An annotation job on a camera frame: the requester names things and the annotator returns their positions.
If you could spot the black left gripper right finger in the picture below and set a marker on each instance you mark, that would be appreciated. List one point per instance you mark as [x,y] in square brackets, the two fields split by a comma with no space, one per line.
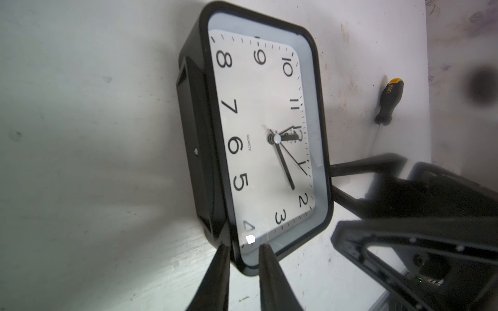
[276,292]

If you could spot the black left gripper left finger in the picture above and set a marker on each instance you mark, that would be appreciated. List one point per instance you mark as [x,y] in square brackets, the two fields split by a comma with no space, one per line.
[213,292]

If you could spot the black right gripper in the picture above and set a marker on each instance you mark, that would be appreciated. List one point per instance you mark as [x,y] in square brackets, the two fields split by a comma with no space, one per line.
[430,240]

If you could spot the black handled screwdriver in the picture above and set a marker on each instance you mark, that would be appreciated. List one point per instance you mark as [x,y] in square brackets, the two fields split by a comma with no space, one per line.
[389,99]

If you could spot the black square alarm clock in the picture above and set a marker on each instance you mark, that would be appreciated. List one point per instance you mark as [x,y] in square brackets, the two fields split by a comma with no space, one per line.
[252,113]

